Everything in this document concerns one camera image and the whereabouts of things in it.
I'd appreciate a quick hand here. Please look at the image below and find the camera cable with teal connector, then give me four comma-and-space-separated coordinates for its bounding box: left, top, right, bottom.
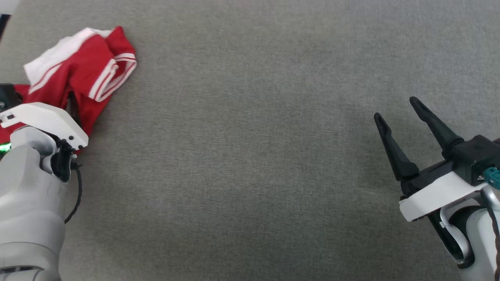
483, 167, 500, 281

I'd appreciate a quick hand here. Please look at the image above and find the red and white sports garment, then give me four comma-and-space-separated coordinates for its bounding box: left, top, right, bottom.
0, 26, 138, 157

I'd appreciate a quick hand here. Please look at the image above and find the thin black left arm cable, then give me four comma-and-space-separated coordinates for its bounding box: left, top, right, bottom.
64, 163, 84, 224

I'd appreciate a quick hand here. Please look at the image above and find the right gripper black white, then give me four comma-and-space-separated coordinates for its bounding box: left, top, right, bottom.
374, 97, 487, 222

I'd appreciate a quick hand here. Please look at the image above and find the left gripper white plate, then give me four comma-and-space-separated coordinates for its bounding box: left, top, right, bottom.
0, 91, 89, 153

